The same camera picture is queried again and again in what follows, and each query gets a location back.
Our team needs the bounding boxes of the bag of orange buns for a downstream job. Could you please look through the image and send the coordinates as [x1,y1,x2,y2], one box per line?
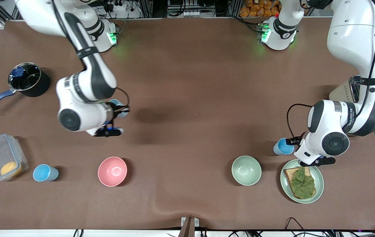
[239,0,281,18]

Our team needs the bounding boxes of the orange round food piece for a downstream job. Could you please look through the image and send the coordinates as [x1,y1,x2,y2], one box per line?
[0,161,23,177]

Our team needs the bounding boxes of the light blue plastic cup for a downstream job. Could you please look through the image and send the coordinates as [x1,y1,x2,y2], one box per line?
[33,164,59,182]
[273,138,295,156]
[108,99,130,118]

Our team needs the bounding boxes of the pink bowl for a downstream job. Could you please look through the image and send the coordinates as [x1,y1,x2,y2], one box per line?
[98,157,128,187]

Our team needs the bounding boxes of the cream and chrome toaster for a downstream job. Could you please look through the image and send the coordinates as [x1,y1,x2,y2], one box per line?
[329,75,375,136]

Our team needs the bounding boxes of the green lettuce leaf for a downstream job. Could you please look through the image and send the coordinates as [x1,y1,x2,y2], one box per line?
[290,166,316,199]

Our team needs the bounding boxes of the pale green plate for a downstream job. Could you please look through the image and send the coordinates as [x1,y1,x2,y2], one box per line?
[280,159,324,204]

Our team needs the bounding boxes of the toast slice under lettuce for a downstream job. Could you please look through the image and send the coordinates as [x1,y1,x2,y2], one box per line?
[284,166,316,200]

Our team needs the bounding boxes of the black pot with blue handle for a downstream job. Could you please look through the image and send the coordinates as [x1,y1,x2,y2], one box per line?
[0,63,50,113]

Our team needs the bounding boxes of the pale green bowl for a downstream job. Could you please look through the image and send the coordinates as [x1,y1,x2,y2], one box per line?
[231,155,262,186]

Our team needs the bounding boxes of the white power strip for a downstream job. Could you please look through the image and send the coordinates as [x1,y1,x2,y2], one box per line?
[106,0,132,12]

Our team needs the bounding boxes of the thin black looped cable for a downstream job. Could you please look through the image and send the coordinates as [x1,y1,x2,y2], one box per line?
[285,217,306,237]

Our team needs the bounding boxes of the metal table clamp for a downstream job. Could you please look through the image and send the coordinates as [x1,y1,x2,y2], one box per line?
[181,217,200,237]

